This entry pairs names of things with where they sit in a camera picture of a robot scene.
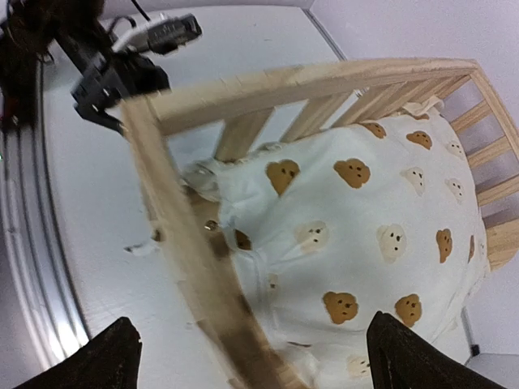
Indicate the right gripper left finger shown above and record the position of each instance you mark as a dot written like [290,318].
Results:
[109,360]

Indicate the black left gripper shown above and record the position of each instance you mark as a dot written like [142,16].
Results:
[29,28]

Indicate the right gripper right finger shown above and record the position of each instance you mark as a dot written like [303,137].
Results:
[399,358]

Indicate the bear print cream cushion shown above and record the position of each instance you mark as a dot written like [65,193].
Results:
[285,255]

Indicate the wooden pet bed frame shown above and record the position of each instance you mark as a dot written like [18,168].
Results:
[227,119]

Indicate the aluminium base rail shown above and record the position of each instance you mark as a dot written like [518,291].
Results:
[34,246]

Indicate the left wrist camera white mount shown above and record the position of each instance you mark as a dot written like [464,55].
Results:
[161,35]

